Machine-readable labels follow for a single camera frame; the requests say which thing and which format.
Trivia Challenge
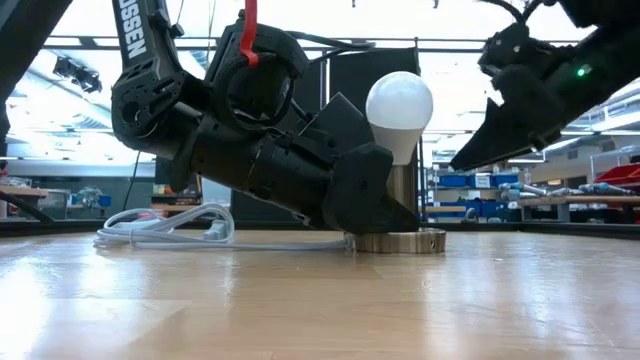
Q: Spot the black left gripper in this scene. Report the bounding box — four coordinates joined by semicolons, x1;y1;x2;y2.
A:
168;91;421;236

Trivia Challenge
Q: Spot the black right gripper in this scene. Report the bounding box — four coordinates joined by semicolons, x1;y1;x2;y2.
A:
448;63;571;173

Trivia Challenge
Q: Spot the metal lamp base with socket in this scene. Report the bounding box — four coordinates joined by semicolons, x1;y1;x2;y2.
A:
343;163;448;255

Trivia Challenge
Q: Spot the white frosted lightbulb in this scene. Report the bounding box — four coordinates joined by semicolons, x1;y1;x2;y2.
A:
364;70;435;167

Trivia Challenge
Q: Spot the background wooden workbench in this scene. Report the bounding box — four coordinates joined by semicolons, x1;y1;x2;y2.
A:
518;194;640;224

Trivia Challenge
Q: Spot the rack with red bins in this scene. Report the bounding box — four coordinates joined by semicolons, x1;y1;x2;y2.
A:
593;162;640;187

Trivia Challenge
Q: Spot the clear plastic bin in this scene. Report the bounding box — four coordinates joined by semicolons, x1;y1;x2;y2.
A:
200;177;234;207

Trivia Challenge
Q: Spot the black monitor screen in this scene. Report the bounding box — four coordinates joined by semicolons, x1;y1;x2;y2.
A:
153;155;174;186

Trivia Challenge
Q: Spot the black ceiling-mounted device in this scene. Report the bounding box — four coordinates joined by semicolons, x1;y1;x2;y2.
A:
51;54;104;95

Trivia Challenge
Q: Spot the background desk with dark leg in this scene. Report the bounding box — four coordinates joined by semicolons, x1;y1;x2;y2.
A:
0;184;52;224

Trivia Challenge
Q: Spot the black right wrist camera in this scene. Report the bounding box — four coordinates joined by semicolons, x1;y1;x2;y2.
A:
477;21;549;79

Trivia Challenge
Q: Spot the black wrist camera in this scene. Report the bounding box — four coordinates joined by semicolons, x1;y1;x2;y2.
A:
477;21;549;79
204;19;311;134

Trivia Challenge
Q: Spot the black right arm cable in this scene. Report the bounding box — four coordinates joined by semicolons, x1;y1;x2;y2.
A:
482;0;556;26

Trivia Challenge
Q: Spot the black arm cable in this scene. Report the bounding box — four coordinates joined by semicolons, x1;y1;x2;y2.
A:
482;0;556;26
287;29;377;64

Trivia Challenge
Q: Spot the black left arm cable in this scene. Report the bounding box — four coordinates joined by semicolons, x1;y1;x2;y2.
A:
287;29;377;64

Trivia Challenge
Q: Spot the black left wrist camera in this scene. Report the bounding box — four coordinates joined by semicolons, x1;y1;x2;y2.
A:
204;19;311;134

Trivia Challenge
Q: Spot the white power cable with switch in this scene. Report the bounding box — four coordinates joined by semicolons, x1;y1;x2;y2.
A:
92;202;357;252

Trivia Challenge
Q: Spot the red cable tie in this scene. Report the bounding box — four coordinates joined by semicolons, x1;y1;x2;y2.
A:
238;0;261;69

